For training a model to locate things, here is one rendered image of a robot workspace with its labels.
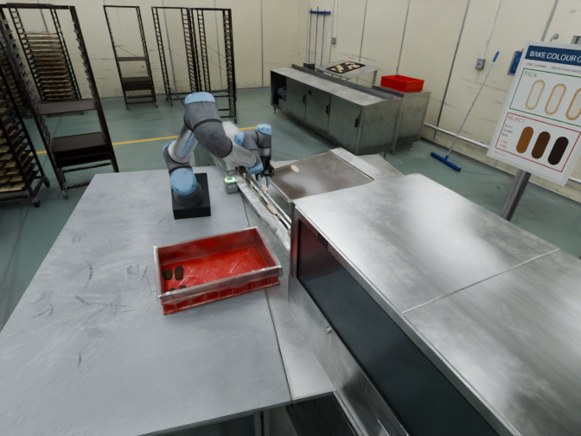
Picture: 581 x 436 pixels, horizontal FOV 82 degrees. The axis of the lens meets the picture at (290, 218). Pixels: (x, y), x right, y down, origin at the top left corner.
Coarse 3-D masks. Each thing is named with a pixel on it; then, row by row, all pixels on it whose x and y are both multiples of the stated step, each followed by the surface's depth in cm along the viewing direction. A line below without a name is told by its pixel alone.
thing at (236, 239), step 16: (192, 240) 148; (208, 240) 151; (224, 240) 154; (240, 240) 158; (256, 240) 159; (160, 256) 145; (176, 256) 148; (192, 256) 152; (272, 256) 140; (160, 272) 130; (256, 272) 131; (272, 272) 134; (160, 288) 122; (192, 288) 123; (208, 288) 125; (224, 288) 128; (160, 304) 120
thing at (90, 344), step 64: (128, 192) 206; (64, 256) 152; (128, 256) 154; (64, 320) 122; (128, 320) 122; (192, 320) 123; (256, 320) 124; (0, 384) 101; (64, 384) 101; (128, 384) 102; (192, 384) 102; (256, 384) 103
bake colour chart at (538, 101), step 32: (544, 64) 120; (576, 64) 112; (512, 96) 132; (544, 96) 122; (576, 96) 113; (512, 128) 135; (544, 128) 124; (576, 128) 115; (512, 160) 137; (544, 160) 126; (576, 160) 117
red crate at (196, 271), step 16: (208, 256) 154; (224, 256) 155; (240, 256) 155; (256, 256) 155; (192, 272) 144; (208, 272) 145; (224, 272) 145; (240, 272) 145; (176, 288) 136; (240, 288) 133; (256, 288) 136; (176, 304) 125; (192, 304) 128
